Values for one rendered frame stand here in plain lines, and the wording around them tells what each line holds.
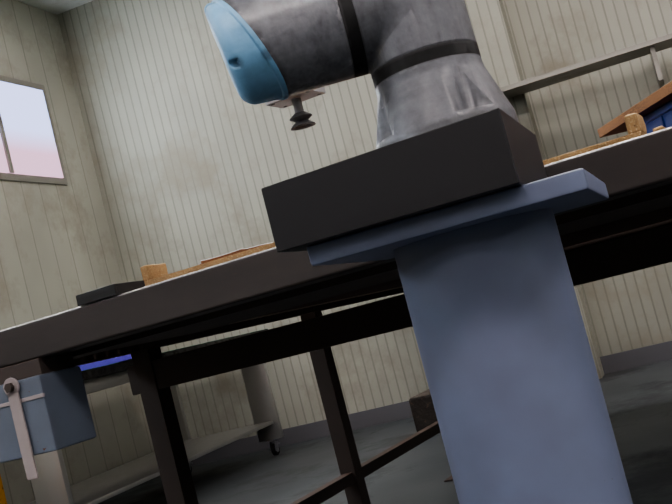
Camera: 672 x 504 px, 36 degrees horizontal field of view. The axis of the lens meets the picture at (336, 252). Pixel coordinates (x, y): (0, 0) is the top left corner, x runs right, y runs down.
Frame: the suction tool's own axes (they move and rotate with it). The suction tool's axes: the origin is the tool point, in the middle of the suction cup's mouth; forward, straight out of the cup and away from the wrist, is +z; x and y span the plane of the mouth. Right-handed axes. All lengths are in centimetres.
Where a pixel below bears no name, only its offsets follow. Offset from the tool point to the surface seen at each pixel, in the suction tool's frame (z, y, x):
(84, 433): 40, 41, 22
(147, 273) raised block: 17.2, 27.7, 13.2
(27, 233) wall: -83, 413, -423
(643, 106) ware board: 9, -49, -37
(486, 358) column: 40, -39, 60
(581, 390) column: 45, -46, 55
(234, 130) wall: -130, 300, -547
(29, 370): 28, 44, 27
